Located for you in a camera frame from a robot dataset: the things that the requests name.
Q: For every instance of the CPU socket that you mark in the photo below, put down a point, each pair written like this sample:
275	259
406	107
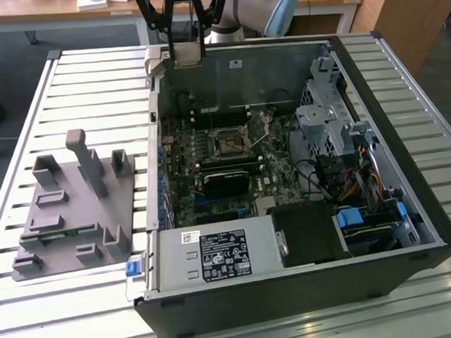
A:
230	144

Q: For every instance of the blue case latch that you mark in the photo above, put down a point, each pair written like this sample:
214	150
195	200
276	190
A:
134	268

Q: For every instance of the grey parts rack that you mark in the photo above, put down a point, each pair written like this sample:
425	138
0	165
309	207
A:
83	206

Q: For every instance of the silver power supply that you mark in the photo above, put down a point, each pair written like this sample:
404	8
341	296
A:
177	262

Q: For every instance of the silver metal drive cage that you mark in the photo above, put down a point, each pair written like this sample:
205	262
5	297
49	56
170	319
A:
314	134

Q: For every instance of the silver CPU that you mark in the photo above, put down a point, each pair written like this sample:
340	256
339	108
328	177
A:
187	55

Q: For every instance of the silver disk bay frame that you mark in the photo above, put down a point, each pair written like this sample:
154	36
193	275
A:
386	168

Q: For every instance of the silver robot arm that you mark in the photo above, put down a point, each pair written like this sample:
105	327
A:
247	1

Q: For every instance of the black graphics card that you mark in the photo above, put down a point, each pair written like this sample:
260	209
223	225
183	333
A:
226	184

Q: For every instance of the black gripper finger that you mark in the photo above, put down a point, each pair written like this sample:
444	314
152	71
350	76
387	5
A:
170	47
202	45

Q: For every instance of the blue disk carrier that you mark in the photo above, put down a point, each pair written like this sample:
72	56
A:
349	217

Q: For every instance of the small silver heatsink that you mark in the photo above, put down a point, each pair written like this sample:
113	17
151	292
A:
267	205

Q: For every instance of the plain white box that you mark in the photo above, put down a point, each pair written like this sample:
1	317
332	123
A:
92	3

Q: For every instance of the white sticker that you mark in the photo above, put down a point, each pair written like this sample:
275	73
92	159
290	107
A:
235	63

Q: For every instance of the blue plastic clip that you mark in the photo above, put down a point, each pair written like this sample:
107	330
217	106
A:
401	209

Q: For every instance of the green RAM stick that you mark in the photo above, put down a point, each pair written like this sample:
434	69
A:
72	233

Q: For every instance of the black hard disk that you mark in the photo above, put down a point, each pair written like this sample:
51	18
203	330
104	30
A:
369	239

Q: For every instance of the black PC case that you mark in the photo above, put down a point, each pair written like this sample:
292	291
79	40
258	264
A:
255	307

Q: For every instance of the green motherboard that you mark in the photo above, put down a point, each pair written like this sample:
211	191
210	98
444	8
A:
278	162

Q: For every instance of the wooden cabinet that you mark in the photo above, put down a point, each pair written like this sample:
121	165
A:
410	15

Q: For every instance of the wooden desk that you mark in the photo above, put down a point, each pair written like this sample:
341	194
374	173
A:
32	9

